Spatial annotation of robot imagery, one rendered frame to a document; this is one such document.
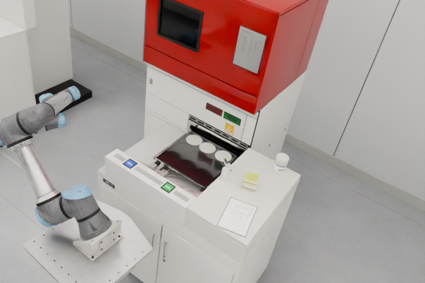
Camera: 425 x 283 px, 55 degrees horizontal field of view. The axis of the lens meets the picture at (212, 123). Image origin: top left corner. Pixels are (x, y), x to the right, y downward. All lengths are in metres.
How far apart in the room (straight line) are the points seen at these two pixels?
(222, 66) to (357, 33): 1.58
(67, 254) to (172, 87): 1.17
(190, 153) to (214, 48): 0.64
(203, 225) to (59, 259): 0.67
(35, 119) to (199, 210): 0.86
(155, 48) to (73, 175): 1.50
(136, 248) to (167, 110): 1.02
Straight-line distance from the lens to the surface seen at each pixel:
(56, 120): 2.33
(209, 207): 2.06
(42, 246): 2.11
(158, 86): 2.68
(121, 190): 2.35
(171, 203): 2.09
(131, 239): 2.09
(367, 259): 3.47
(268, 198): 2.18
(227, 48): 2.19
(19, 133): 1.99
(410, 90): 3.60
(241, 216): 2.05
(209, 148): 2.48
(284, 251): 3.24
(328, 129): 3.95
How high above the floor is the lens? 2.49
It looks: 36 degrees down
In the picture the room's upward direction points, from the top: 10 degrees clockwise
